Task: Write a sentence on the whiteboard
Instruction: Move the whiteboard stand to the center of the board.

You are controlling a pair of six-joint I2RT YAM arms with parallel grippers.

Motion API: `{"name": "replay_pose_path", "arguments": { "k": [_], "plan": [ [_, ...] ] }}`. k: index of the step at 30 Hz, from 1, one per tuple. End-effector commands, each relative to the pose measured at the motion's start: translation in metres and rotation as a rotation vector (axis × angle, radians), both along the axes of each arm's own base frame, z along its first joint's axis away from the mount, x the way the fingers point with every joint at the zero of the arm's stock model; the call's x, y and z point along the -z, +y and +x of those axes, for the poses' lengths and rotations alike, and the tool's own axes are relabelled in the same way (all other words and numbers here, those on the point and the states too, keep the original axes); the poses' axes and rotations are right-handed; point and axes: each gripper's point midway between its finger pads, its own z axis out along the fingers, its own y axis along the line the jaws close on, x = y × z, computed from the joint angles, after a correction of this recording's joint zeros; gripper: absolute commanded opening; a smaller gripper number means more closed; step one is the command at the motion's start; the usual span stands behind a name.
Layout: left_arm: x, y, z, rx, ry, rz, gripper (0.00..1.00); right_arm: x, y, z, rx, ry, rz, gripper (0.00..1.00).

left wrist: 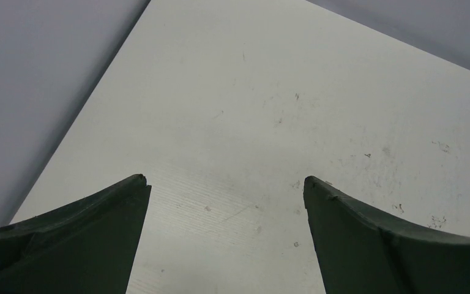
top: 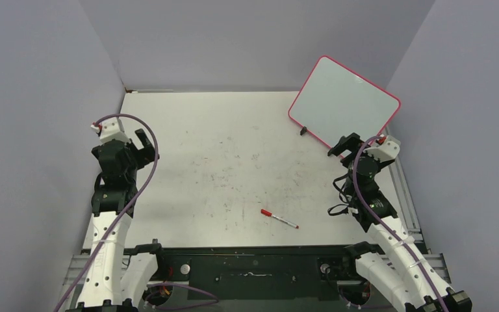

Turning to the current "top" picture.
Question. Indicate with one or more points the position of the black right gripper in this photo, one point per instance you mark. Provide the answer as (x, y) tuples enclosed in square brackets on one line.
[(349, 143)]

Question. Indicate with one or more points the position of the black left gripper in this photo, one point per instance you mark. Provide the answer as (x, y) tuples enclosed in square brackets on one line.
[(146, 155)]

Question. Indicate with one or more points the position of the pink framed whiteboard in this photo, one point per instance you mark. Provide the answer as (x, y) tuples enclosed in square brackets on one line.
[(335, 101)]

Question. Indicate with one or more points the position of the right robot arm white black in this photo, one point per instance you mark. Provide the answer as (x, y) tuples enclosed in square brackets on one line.
[(392, 263)]

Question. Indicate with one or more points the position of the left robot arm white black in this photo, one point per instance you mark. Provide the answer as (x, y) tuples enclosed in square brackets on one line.
[(106, 286)]

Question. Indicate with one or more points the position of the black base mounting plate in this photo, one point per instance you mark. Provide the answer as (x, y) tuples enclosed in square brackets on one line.
[(264, 273)]

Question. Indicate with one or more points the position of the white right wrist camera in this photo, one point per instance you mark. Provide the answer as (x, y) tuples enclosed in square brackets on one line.
[(385, 149)]

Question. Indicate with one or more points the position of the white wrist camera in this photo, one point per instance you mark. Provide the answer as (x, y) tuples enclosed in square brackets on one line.
[(109, 130), (385, 149)]

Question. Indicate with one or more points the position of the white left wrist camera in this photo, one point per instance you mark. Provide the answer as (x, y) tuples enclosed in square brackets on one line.
[(109, 130)]

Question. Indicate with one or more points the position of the aluminium right side rail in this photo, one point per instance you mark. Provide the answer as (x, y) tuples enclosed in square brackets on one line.
[(407, 207)]

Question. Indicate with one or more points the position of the aluminium front frame rail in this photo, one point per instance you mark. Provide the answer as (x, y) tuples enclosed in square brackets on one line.
[(436, 261)]

